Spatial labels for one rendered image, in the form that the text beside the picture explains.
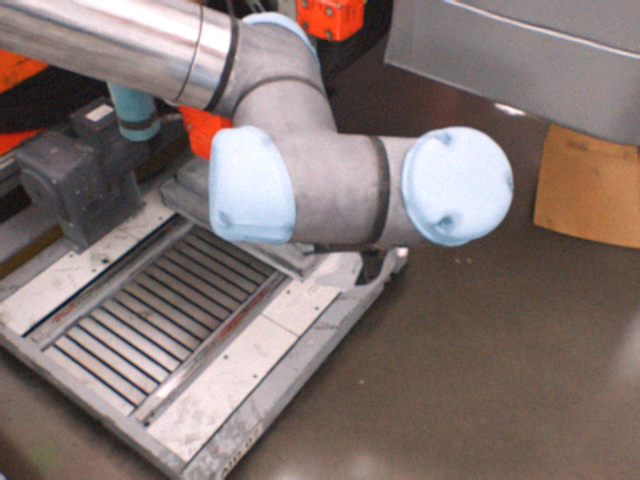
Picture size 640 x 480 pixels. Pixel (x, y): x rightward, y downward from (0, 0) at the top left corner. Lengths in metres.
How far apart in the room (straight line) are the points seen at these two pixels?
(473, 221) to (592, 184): 1.83
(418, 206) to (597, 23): 0.67
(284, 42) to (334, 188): 0.15
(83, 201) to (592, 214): 1.44
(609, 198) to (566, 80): 1.15
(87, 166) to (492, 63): 0.96
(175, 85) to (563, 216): 1.71
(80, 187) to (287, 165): 1.27
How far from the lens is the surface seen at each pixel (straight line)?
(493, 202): 0.43
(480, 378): 1.68
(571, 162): 2.30
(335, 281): 0.70
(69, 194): 1.65
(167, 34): 0.49
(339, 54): 1.28
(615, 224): 2.13
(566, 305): 1.88
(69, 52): 0.49
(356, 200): 0.42
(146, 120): 1.51
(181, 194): 1.88
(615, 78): 1.07
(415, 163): 0.42
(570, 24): 1.06
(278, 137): 0.42
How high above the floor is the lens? 1.39
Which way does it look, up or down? 46 degrees down
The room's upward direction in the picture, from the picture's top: straight up
